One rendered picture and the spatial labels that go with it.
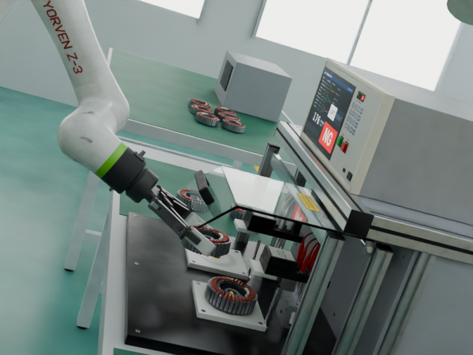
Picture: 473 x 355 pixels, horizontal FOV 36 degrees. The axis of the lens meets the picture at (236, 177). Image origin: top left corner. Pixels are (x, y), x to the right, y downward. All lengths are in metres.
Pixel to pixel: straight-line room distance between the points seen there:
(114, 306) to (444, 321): 0.66
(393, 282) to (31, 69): 5.10
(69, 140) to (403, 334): 0.78
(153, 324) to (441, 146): 0.66
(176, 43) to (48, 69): 1.08
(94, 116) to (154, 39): 4.62
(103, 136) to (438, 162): 0.68
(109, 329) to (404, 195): 0.63
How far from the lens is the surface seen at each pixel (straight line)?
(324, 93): 1.74
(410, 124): 1.43
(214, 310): 1.54
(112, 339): 1.40
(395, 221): 1.35
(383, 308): 1.47
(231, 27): 6.21
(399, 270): 1.44
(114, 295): 1.55
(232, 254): 1.85
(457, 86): 6.86
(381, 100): 1.41
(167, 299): 1.55
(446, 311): 1.49
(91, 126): 1.54
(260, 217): 1.75
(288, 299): 1.60
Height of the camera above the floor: 1.44
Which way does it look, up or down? 15 degrees down
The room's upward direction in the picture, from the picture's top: 18 degrees clockwise
